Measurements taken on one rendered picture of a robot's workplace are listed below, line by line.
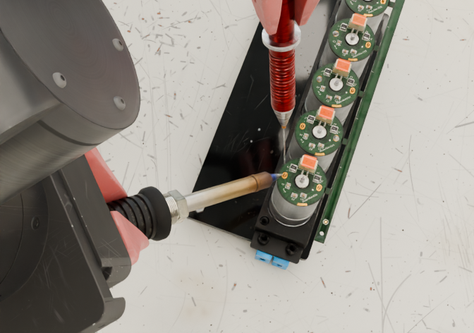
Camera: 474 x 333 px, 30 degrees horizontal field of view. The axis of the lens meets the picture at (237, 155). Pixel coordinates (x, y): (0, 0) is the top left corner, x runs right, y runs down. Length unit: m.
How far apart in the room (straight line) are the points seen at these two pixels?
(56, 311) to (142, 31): 0.27
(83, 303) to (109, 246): 0.02
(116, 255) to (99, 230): 0.01
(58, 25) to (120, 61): 0.02
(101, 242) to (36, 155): 0.11
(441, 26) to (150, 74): 0.18
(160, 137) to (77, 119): 0.33
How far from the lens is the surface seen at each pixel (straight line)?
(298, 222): 0.47
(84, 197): 0.31
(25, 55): 0.18
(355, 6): 0.48
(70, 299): 0.29
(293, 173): 0.44
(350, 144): 0.45
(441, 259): 0.51
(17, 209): 0.28
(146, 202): 0.39
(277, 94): 0.39
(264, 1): 0.33
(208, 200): 0.41
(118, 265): 0.30
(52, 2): 0.20
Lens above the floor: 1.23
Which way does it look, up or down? 71 degrees down
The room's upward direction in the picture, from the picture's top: 10 degrees clockwise
